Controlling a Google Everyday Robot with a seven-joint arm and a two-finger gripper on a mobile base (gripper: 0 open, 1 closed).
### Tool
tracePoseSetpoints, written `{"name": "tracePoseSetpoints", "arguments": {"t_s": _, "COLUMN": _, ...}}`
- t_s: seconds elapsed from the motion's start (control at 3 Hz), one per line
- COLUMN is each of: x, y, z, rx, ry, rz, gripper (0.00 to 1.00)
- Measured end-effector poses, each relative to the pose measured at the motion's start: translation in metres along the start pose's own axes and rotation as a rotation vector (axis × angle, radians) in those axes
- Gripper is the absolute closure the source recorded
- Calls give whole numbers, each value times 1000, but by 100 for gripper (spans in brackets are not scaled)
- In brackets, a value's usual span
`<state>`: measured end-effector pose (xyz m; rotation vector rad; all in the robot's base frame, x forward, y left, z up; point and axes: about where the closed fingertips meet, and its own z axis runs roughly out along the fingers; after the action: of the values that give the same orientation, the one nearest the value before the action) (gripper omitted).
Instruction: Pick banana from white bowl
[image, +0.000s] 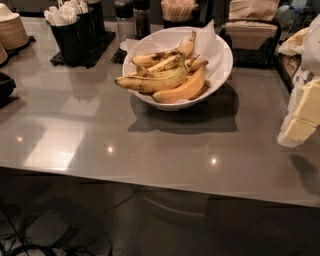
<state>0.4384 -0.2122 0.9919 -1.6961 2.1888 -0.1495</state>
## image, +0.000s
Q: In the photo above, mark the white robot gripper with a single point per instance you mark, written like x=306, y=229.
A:
x=312, y=50

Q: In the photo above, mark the front right orange banana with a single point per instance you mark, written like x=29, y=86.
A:
x=189, y=89

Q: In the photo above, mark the right back small banana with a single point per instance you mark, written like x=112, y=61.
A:
x=193, y=64

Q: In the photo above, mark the top back spotted banana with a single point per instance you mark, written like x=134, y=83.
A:
x=186, y=47

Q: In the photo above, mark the spotted banana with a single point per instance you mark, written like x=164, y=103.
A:
x=151, y=85
x=186, y=47

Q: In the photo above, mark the white bowl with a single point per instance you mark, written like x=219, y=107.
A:
x=175, y=68

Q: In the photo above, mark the front left spotted banana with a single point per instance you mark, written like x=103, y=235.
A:
x=151, y=85

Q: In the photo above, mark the black tea packet rack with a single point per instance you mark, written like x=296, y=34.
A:
x=291, y=71

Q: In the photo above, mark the black napkin holder rack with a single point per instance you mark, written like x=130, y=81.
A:
x=253, y=58

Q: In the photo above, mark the wooden stirrer holder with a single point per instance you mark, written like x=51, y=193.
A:
x=180, y=12

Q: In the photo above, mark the small black mat under shakers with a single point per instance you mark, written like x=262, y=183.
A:
x=119, y=56

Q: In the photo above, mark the glass pepper grinder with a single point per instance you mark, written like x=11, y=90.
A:
x=141, y=10

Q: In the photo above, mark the glass salt shaker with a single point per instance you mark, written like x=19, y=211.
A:
x=124, y=18

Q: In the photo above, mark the black cutlery cup back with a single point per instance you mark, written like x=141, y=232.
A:
x=92, y=24

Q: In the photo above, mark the black cutlery cup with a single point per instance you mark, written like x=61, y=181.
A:
x=68, y=38
x=92, y=24

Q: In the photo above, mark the black cutlery cup front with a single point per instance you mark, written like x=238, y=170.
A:
x=68, y=38

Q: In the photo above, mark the white wrapped cutlery bundle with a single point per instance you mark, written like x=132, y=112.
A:
x=67, y=12

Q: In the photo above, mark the black object left edge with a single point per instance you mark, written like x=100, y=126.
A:
x=7, y=86

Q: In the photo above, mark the stack of paper bowls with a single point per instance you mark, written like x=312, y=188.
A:
x=12, y=32

